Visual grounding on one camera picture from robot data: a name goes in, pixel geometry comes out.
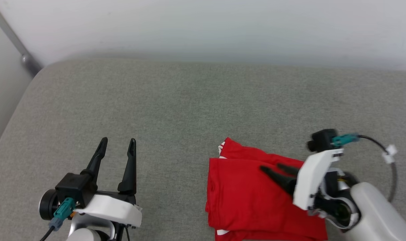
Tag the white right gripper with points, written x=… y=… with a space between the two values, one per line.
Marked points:
x=315 y=177

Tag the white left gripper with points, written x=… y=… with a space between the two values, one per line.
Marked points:
x=112 y=209

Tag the red cloth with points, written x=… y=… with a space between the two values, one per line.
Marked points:
x=243 y=197

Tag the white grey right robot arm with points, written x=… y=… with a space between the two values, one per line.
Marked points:
x=377 y=214

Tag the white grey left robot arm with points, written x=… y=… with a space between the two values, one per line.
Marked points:
x=89 y=231

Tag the grey metal pole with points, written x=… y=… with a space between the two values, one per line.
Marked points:
x=12 y=40

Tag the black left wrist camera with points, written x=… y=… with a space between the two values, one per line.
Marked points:
x=75 y=187

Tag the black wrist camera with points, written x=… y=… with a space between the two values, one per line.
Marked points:
x=321 y=140
x=75 y=187

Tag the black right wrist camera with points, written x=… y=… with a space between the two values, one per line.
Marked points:
x=321 y=140

